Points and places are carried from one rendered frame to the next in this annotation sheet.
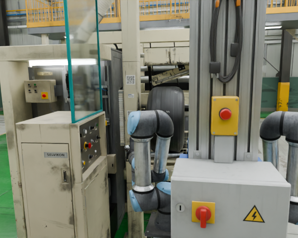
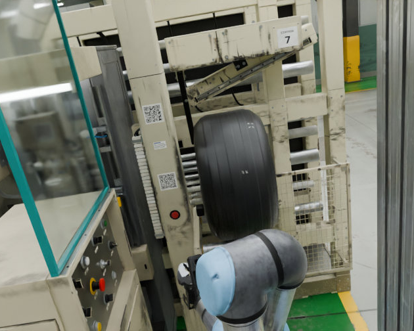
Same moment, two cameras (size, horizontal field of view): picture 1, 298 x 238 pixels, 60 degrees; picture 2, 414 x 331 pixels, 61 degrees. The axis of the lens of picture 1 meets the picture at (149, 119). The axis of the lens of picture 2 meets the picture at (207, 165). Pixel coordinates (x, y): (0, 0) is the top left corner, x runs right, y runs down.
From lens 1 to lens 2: 0.74 m
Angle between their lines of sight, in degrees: 11
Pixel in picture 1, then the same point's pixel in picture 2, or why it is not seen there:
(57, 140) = (27, 317)
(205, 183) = not seen: outside the picture
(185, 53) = (248, 37)
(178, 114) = (265, 173)
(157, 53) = (193, 44)
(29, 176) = not seen: outside the picture
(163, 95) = (227, 136)
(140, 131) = (240, 308)
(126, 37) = (127, 23)
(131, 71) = (151, 96)
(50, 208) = not seen: outside the picture
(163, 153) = (284, 310)
